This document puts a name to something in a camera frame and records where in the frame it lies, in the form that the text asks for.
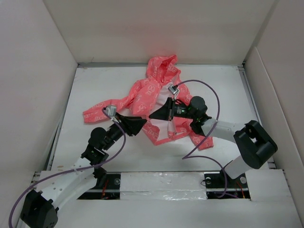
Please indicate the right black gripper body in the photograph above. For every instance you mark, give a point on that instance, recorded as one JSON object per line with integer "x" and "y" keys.
{"x": 180, "y": 110}

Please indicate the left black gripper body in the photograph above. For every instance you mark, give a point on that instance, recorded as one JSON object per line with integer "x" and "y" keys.
{"x": 115, "y": 132}

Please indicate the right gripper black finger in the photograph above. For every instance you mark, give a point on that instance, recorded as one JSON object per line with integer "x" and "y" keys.
{"x": 160, "y": 115}
{"x": 166, "y": 107}

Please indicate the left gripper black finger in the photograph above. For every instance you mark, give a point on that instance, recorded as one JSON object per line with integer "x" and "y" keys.
{"x": 131, "y": 122}
{"x": 132, "y": 131}

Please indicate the pink hooded kids jacket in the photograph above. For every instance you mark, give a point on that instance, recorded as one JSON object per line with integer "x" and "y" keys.
{"x": 148, "y": 95}

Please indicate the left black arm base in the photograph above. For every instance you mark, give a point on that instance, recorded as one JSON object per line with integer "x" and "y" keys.
{"x": 107, "y": 186}

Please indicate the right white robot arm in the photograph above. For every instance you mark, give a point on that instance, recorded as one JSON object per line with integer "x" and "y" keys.
{"x": 253, "y": 142}

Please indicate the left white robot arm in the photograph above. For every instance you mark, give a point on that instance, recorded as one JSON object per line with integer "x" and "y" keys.
{"x": 41, "y": 208}

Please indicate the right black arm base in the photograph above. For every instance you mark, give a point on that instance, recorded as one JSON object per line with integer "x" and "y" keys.
{"x": 217, "y": 188}

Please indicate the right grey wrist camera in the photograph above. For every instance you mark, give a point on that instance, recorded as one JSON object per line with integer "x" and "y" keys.
{"x": 173, "y": 89}

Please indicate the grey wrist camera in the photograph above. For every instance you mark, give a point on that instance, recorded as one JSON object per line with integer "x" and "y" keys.
{"x": 110, "y": 110}
{"x": 173, "y": 89}

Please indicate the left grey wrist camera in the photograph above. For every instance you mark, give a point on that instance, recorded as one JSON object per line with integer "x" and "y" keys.
{"x": 110, "y": 110}

